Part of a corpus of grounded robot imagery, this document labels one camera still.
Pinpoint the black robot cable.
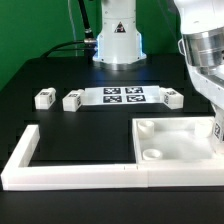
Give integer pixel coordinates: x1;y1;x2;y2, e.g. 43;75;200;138
41;0;98;58

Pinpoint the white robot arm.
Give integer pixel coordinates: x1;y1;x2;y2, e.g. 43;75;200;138
93;0;224;113

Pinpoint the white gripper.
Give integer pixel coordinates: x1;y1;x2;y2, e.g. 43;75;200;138
187;65;224;112

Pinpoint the thin white cable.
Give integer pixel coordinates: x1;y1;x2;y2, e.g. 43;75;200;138
67;0;78;57

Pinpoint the white L-shaped obstacle fixture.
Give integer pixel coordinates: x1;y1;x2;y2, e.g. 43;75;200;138
1;125;224;191

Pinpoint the white AprilTag marker sheet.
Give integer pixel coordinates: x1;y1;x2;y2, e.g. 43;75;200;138
83;86;160;105

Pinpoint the white square tabletop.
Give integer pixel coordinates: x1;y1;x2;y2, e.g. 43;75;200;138
132;117;219;164

